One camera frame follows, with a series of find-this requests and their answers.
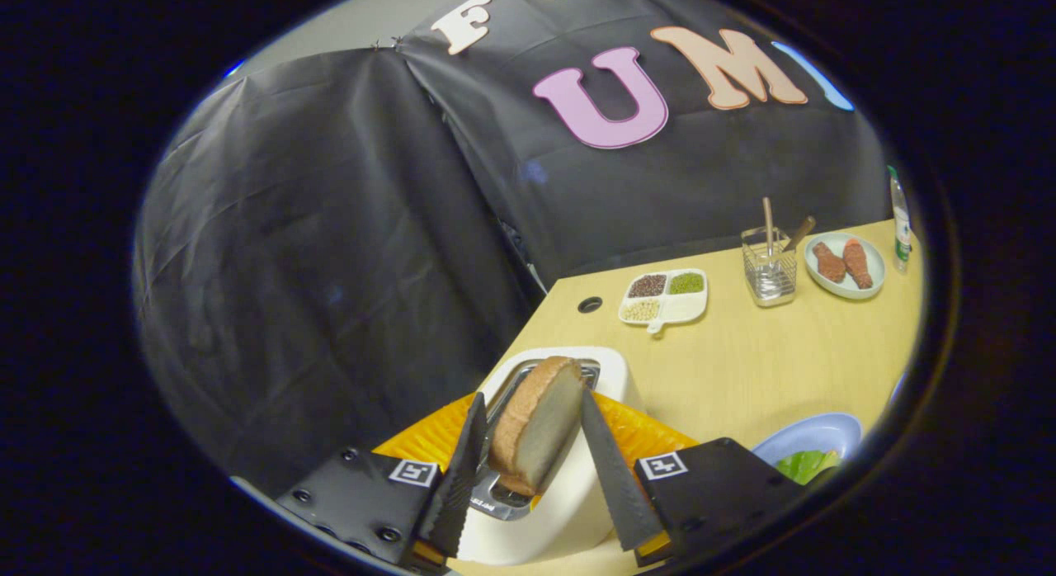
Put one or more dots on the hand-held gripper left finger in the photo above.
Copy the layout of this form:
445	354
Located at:
462	477

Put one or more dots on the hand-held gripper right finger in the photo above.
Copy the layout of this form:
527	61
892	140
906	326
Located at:
615	477

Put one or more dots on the toasted bread slice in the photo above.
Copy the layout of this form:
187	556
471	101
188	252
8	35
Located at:
540	423

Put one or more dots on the green lettuce leaf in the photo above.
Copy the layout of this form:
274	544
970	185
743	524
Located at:
804	466

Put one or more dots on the white toaster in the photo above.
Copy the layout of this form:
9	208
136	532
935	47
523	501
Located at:
569	510

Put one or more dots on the black table grommet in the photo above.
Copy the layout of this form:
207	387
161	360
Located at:
590	304

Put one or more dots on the white divided dish with beans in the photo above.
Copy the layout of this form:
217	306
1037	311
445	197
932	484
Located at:
668	308

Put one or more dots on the blue plate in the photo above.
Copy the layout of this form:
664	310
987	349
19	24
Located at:
813	432

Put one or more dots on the wooden utensil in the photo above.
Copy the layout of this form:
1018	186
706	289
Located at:
802	232
768	225

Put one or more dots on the brown meat slice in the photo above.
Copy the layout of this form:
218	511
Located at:
857	263
829	263

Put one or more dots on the pale green plate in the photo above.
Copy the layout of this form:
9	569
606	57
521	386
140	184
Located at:
876	266

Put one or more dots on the clear plastic water bottle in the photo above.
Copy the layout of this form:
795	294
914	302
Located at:
900	225

